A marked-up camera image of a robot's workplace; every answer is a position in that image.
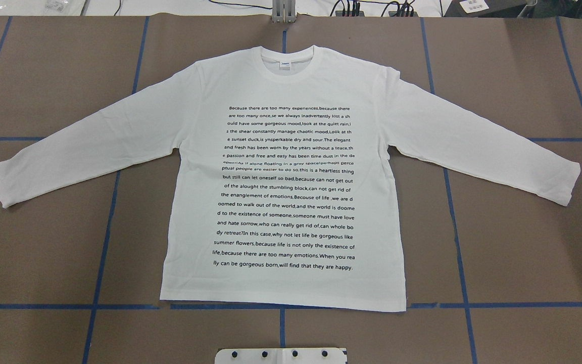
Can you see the white long-sleeve printed shirt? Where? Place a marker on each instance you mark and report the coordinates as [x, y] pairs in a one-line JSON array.
[[285, 192]]

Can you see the aluminium frame post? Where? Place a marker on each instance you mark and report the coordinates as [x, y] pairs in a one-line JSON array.
[[284, 11]]

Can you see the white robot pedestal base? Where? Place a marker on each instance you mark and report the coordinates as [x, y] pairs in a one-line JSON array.
[[282, 355]]

